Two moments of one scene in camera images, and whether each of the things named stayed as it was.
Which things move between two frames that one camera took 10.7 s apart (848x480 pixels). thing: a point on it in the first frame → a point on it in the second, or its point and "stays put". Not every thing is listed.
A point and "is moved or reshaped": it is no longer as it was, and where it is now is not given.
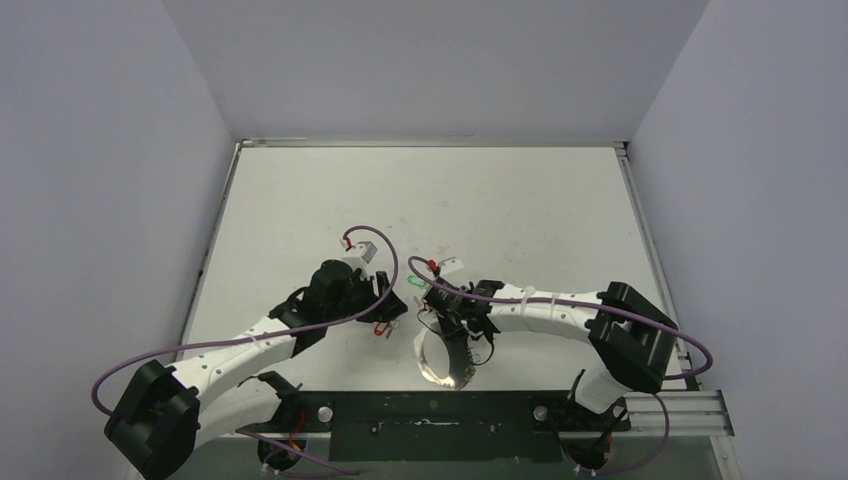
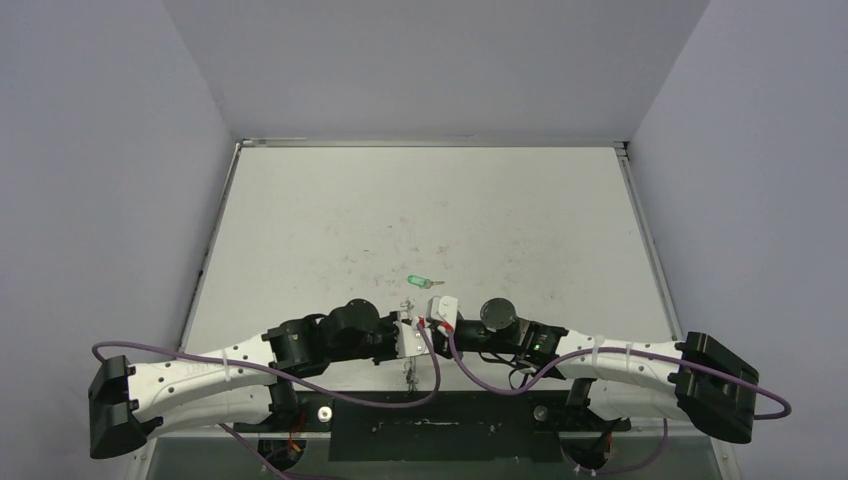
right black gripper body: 441,302 → 460,334
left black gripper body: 359,296 → 381,343
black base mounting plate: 444,425 stays put
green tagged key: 416,281 stays put
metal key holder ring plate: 433,356 is moved or reshaped
